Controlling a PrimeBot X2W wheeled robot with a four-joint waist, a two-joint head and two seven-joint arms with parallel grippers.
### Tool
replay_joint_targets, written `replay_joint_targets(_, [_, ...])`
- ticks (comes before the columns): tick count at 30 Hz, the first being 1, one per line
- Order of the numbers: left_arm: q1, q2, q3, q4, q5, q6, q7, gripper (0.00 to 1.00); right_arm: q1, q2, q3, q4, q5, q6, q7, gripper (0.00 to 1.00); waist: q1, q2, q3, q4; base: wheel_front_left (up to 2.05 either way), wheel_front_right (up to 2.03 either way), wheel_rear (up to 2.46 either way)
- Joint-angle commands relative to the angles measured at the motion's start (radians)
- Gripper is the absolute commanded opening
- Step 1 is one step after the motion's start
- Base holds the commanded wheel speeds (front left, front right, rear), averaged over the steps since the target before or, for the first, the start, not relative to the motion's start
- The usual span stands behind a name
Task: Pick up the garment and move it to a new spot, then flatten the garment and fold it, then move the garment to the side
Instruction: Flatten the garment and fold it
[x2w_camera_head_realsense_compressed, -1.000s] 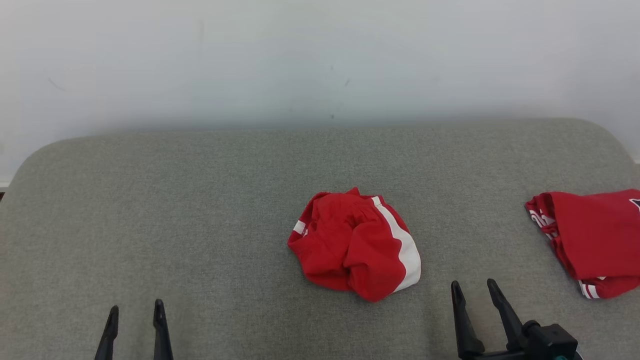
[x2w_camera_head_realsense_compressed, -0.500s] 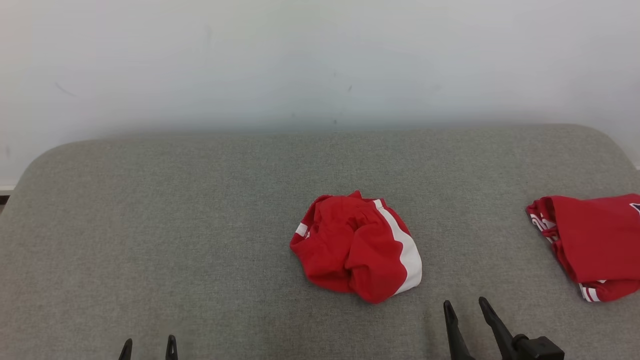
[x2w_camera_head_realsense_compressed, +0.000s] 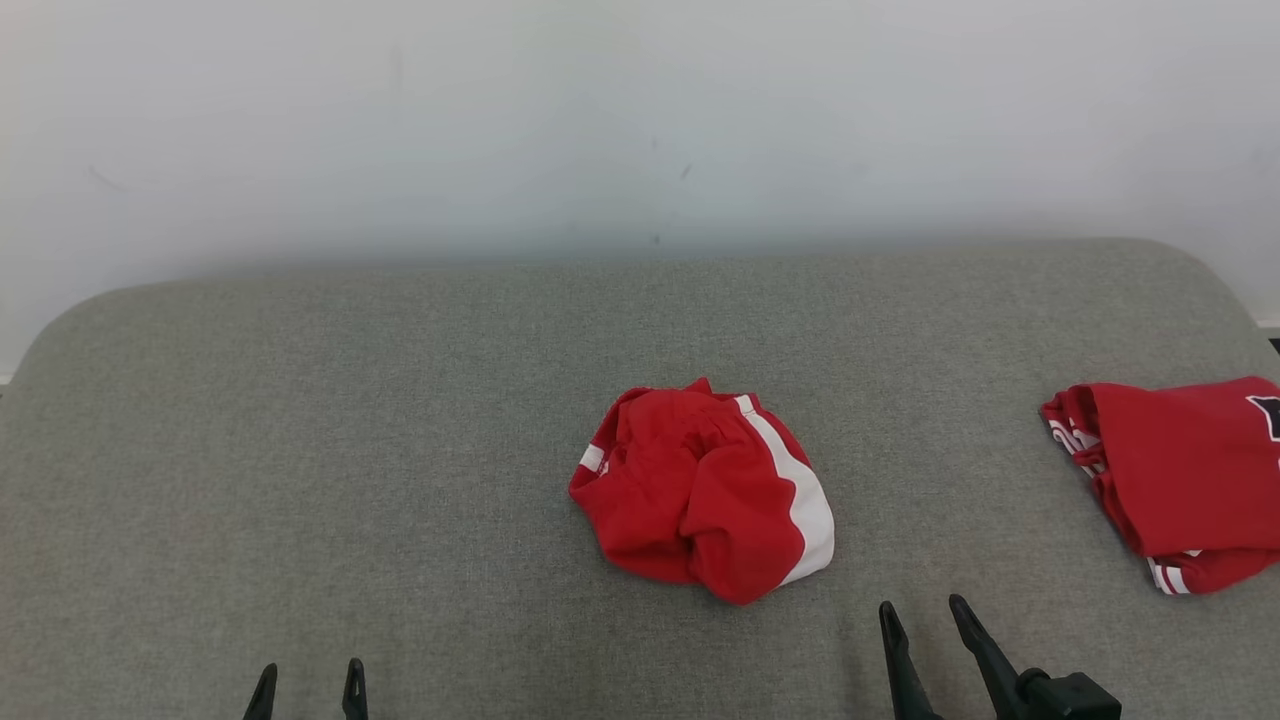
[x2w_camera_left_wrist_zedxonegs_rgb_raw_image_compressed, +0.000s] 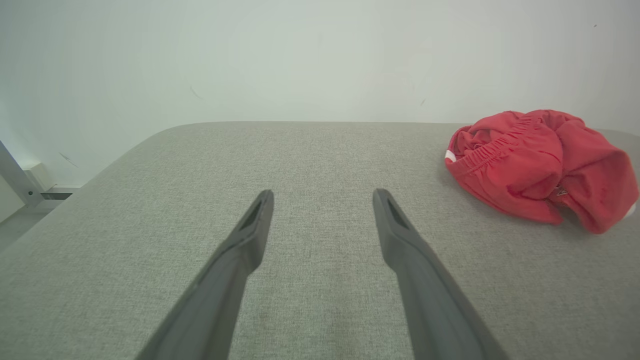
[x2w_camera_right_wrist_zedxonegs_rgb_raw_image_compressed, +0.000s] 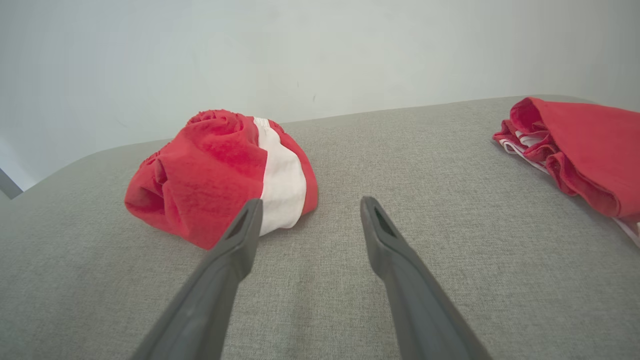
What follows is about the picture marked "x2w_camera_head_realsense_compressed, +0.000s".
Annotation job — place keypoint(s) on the red jersey with white sleeves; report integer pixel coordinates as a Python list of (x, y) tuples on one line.
[(1190, 470)]

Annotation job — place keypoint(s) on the red shorts with white stripe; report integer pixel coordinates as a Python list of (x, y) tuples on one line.
[(690, 490)]

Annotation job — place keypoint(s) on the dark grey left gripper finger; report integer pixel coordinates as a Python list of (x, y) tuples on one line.
[(262, 700), (355, 695)]

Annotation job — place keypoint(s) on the grey fabric sofa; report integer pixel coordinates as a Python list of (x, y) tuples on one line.
[(300, 450)]

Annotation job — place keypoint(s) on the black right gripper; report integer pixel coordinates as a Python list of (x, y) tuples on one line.
[(1070, 700)]

